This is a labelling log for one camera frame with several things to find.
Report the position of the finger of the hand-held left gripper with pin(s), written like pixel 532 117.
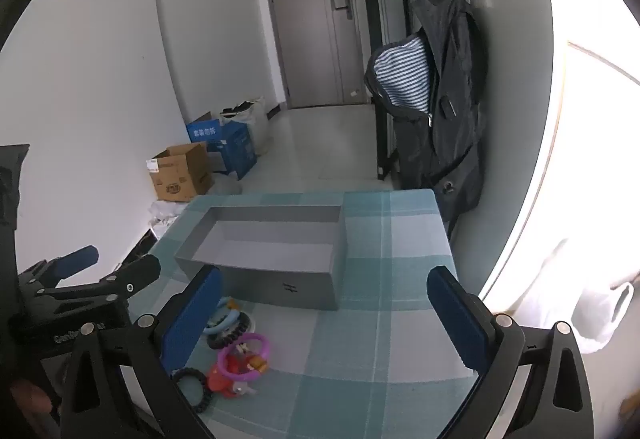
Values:
pixel 135 274
pixel 75 259

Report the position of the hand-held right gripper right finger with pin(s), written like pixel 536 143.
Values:
pixel 455 319

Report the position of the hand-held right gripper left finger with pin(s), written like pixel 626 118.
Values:
pixel 192 319

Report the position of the grey cardboard box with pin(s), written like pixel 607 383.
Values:
pixel 280 239

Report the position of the teal plaid tablecloth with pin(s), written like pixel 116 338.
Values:
pixel 390 344

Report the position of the brown cardboard box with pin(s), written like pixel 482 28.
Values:
pixel 180 174

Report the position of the white plastic bag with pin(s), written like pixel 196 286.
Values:
pixel 600 319

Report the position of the blue cardboard box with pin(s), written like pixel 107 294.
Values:
pixel 235 146

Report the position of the black metal rack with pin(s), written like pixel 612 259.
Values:
pixel 382 144

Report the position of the white filled bag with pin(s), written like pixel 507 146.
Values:
pixel 257 119

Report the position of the black backpack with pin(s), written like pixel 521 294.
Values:
pixel 450 119

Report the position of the grey door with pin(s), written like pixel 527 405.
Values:
pixel 305 19

